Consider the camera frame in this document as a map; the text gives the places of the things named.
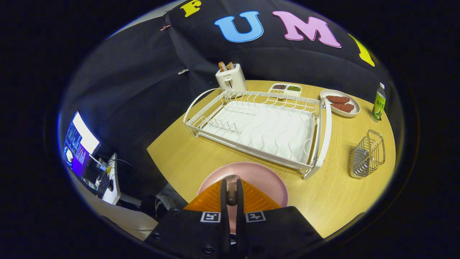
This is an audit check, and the red meat piece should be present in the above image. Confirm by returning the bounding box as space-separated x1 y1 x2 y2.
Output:
326 95 350 105
331 103 355 113

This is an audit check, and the white side table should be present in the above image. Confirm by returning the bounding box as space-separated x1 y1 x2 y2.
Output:
96 153 121 205

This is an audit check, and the computer monitor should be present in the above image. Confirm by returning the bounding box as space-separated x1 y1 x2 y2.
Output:
63 111 101 180

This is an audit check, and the pink plate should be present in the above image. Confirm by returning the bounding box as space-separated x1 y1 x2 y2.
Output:
197 162 289 235

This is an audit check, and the white toaster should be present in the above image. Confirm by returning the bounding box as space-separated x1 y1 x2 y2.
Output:
215 63 248 92

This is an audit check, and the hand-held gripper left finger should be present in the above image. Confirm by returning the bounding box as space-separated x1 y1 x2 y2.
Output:
146 179 231 259

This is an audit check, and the white wire dish rack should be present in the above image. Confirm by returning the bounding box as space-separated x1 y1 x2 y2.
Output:
183 88 332 180

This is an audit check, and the cream plate with meat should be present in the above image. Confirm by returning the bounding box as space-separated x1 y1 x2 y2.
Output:
320 90 361 118

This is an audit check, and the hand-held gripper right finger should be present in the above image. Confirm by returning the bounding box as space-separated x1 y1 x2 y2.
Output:
235 179 324 259

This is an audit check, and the metal wire basket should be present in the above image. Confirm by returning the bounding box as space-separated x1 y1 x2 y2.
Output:
349 129 386 179

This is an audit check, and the white divided tray of beans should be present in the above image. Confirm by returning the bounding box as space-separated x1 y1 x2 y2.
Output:
268 83 302 99

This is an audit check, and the green label drink bottle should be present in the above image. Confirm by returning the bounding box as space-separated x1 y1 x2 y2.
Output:
371 83 387 122

